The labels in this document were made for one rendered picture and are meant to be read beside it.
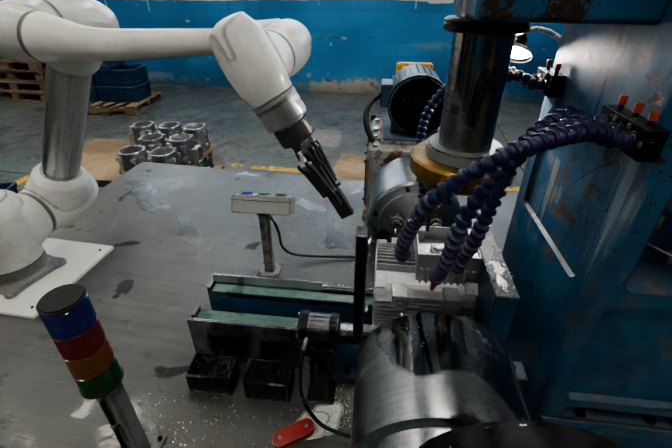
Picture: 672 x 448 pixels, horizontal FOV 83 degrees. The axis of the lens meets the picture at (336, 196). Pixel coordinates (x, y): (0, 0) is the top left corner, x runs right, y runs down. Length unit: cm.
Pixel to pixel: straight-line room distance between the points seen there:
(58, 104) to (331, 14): 530
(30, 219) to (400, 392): 118
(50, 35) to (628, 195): 102
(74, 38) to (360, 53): 552
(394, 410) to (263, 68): 56
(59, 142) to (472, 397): 121
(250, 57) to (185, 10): 644
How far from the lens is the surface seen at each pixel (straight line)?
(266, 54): 71
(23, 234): 142
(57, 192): 145
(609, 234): 66
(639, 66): 65
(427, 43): 619
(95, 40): 92
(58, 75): 123
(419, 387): 54
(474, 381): 56
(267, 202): 107
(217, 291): 103
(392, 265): 79
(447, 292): 79
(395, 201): 98
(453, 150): 67
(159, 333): 115
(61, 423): 108
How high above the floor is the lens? 160
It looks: 30 degrees down
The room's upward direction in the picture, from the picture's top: straight up
